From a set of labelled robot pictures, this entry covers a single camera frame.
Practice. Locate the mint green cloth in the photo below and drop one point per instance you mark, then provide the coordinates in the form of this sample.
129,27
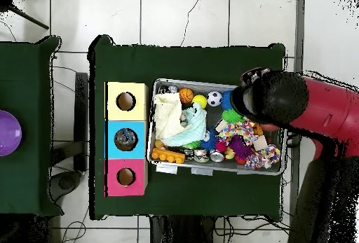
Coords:
195,126

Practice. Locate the purple disc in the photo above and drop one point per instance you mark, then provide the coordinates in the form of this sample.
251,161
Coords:
8,132

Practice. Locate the orange rubber toy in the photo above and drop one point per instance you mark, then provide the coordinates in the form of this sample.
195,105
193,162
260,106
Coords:
167,155

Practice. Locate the yellow ball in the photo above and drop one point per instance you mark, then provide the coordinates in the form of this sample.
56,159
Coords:
199,101

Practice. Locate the green spiky ball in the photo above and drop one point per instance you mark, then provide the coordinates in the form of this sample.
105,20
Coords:
192,144
231,117

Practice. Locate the small soccer ball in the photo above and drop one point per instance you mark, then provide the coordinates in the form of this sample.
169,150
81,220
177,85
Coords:
214,98

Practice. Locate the wooden box with three holes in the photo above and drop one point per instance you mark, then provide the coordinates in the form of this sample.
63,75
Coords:
112,118

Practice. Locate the cream yellow cloth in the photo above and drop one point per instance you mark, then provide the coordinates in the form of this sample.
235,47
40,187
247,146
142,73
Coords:
167,113

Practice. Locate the clear plastic packet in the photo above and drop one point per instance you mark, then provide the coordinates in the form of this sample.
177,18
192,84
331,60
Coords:
126,137

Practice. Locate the green side table cloth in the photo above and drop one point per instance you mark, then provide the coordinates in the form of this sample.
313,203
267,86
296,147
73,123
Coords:
33,75

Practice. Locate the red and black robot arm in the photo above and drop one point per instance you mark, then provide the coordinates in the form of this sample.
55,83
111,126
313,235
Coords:
320,106

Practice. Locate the blue spiky ball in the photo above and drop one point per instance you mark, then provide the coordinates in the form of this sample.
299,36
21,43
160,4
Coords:
226,100

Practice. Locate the polka dot cloth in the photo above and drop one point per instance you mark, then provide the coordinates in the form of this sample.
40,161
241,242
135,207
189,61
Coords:
238,132

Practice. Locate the small orange basketball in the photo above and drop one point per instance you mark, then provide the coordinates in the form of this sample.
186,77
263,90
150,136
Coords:
186,95

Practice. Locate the clear mesh bin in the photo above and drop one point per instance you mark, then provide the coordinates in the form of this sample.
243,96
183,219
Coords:
224,170

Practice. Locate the silver can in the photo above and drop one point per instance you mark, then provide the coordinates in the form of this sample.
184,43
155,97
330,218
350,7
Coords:
182,120

